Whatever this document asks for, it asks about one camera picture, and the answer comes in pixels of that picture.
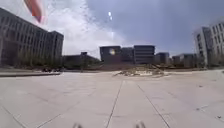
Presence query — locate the dark multi-storey building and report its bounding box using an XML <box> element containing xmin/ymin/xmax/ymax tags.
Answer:
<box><xmin>99</xmin><ymin>44</ymin><xmax>156</xmax><ymax>66</ymax></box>

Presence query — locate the heap of rubble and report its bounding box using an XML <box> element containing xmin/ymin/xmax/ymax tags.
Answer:
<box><xmin>113</xmin><ymin>65</ymin><xmax>167</xmax><ymax>78</ymax></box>

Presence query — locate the low dark building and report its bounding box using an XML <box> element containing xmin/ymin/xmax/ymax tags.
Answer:
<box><xmin>62</xmin><ymin>51</ymin><xmax>101</xmax><ymax>68</ymax></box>

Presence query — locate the pale concrete slab plaza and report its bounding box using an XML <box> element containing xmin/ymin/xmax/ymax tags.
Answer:
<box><xmin>0</xmin><ymin>68</ymin><xmax>224</xmax><ymax>128</ymax></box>

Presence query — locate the dark vehicle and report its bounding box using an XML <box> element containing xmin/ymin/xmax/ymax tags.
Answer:
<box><xmin>41</xmin><ymin>67</ymin><xmax>54</xmax><ymax>73</ymax></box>

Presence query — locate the low grey building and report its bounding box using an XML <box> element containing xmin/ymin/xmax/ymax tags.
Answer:
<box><xmin>154</xmin><ymin>51</ymin><xmax>198</xmax><ymax>68</ymax></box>

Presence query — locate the row of small trees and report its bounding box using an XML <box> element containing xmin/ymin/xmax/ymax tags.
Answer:
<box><xmin>13</xmin><ymin>49</ymin><xmax>64</xmax><ymax>69</ymax></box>

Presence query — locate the raised kerb strip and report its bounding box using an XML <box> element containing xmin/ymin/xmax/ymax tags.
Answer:
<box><xmin>0</xmin><ymin>71</ymin><xmax>62</xmax><ymax>78</ymax></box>

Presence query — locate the large grey building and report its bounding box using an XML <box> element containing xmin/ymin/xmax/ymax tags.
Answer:
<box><xmin>0</xmin><ymin>7</ymin><xmax>65</xmax><ymax>67</ymax></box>

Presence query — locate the white multi-storey building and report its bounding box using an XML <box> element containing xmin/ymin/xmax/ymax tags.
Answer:
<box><xmin>194</xmin><ymin>21</ymin><xmax>224</xmax><ymax>67</ymax></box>

